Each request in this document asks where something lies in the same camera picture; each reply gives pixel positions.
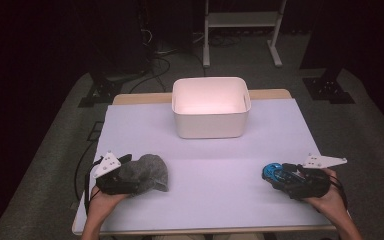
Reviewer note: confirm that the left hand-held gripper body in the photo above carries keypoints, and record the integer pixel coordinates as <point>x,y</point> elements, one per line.
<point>113,183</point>

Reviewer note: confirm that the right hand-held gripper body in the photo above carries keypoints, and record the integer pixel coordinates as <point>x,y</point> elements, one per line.
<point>308,183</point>

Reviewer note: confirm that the blue plastic toy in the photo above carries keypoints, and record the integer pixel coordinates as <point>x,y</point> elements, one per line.
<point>271,171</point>

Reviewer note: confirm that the grey fuzzy cloth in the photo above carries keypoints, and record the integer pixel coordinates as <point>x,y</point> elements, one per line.
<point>148,173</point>

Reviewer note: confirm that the person's left hand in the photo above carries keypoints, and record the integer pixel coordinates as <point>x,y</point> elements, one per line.
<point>101,201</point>

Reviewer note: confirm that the person's right hand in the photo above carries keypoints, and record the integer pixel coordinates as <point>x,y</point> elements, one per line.
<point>335,196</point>

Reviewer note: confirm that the black stand base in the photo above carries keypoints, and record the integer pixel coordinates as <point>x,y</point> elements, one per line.
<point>101,93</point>
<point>328,90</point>

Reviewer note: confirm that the white table mat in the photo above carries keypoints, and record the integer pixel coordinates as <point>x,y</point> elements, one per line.
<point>213,156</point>

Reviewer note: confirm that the white plastic bin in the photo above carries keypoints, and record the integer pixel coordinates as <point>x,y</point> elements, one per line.
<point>210,123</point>

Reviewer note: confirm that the white metal stand frame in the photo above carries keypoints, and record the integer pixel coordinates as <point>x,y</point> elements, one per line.
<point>243,19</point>

